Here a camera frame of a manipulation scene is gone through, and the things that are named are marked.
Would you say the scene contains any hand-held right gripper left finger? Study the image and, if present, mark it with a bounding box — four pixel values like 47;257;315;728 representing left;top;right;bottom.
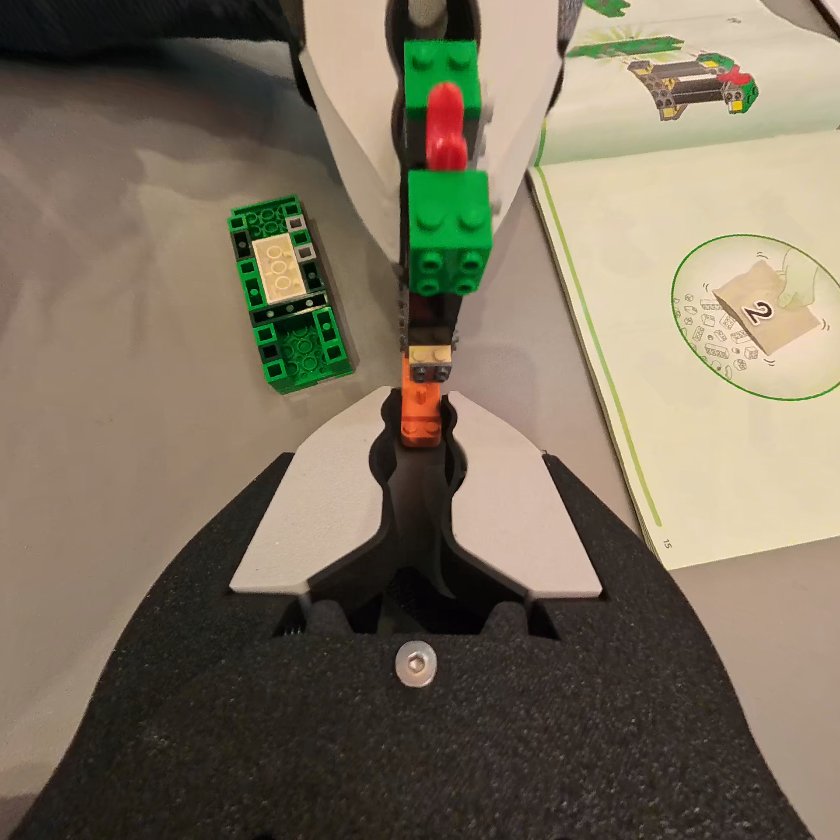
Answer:
228;386;392;597

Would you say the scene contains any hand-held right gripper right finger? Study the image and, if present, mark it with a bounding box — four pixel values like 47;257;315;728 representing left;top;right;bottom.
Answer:
448;391;603;601

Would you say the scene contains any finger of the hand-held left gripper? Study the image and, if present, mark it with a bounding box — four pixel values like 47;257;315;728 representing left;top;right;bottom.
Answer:
478;0;565;219
298;0;409;268

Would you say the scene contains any orange brick piece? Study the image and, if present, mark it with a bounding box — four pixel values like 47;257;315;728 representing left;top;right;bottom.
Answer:
400;381;442;448

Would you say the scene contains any black and green brick tower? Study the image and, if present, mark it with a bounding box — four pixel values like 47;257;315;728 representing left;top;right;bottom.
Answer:
397;39;494;385

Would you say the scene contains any green brick plate assembly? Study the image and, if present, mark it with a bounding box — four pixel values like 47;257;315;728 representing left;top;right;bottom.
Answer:
227;195;355;395

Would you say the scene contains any person's left forearm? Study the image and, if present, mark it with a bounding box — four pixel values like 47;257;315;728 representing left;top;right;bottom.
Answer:
0;0;306;63

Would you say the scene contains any pale green instruction booklet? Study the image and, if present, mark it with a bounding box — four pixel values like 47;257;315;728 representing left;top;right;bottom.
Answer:
530;0;840;571

